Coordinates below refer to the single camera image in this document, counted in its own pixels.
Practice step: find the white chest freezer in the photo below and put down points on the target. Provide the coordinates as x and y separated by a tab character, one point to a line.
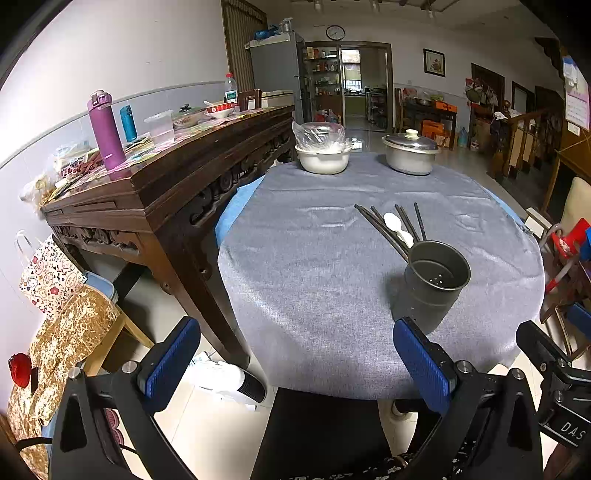
279	98

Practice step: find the dish with glass lid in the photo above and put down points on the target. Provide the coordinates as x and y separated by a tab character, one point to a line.
187	119

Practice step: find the round wall clock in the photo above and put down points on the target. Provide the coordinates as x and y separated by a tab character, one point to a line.
335	32

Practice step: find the white bowl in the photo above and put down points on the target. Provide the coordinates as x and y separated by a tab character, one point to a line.
321	161

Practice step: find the checked table mat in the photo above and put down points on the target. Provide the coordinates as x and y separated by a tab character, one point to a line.
138	154

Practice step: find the red patterned bowl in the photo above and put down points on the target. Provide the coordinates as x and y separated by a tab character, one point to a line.
220	111

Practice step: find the small wooden stand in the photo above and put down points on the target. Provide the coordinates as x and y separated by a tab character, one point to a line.
250	100

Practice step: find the blue water jug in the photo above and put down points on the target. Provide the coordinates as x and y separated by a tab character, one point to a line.
463	137

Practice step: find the chair with gold cushion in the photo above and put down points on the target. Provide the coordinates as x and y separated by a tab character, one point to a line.
69	332

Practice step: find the framed wall picture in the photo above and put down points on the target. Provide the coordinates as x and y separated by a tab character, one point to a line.
434	62

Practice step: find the carved wooden sideboard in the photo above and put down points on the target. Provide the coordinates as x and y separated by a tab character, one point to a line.
152	184

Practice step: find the person's leg in black trousers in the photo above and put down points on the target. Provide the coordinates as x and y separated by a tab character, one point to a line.
323	438

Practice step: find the printed gift bag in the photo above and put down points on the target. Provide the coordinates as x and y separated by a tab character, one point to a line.
48	277

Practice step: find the clear plastic container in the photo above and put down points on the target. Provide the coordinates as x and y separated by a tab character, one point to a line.
160	129

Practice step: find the blue under cloth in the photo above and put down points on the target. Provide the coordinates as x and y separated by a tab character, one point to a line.
231	217

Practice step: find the metal pot lid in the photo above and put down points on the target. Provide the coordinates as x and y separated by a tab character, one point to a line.
411	141

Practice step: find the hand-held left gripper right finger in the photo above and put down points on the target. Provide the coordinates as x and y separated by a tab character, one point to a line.
422	364

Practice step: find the red capped plastic bottle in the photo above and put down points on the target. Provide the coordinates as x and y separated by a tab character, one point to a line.
231	90

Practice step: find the cream chair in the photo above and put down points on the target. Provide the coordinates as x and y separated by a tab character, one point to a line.
579	203

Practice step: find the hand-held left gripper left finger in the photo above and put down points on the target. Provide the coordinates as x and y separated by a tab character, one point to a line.
171	364

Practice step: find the red plastic stool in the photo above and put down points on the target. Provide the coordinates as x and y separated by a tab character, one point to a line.
570	242

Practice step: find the teal water bottle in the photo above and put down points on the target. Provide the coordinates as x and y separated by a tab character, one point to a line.
128	124

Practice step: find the dark wooden table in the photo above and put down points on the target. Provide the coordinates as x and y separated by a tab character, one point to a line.
427	113

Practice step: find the wall calendar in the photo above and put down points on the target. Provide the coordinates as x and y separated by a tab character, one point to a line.
577	99

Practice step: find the grey tablecloth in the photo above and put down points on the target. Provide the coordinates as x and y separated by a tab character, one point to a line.
314	258

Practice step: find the bundle of black chopsticks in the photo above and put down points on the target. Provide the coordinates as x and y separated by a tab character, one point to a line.
381	232

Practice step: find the red round object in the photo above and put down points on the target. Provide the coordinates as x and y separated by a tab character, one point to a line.
20	369

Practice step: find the purple water bottle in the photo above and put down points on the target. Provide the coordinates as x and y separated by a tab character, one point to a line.
108	138

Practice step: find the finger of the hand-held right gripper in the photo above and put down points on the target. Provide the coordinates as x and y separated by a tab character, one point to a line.
538	340
580	319

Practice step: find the white plastic spoon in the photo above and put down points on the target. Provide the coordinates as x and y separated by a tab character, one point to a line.
391	220
407	237

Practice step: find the wooden stair railing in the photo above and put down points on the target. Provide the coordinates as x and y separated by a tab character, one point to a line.
521	138

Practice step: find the pile of snack packets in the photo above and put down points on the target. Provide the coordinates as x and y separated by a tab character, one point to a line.
74	164

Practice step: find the white shoe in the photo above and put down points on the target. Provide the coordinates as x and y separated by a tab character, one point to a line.
226	376

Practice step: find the grey refrigerator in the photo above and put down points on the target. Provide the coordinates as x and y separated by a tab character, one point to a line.
274	64

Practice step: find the metal pot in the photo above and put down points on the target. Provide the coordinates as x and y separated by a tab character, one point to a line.
410	161

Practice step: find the dark metal utensil holder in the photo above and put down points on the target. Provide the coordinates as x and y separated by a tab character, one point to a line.
422	300

